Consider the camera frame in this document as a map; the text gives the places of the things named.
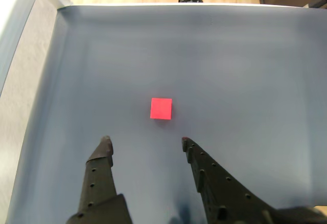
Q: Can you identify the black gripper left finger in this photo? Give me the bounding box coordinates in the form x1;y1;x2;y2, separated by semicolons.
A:
66;135;133;224

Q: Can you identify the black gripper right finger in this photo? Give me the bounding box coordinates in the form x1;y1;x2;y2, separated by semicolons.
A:
181;136;278;224

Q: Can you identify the red cube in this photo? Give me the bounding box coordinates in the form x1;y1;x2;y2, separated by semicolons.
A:
149;97;173;120

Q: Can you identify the beige fabric panel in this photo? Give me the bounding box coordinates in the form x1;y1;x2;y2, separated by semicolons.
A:
0;0;60;224

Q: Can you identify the grey table mat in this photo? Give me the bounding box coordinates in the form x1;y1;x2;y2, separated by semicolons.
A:
6;4;327;224

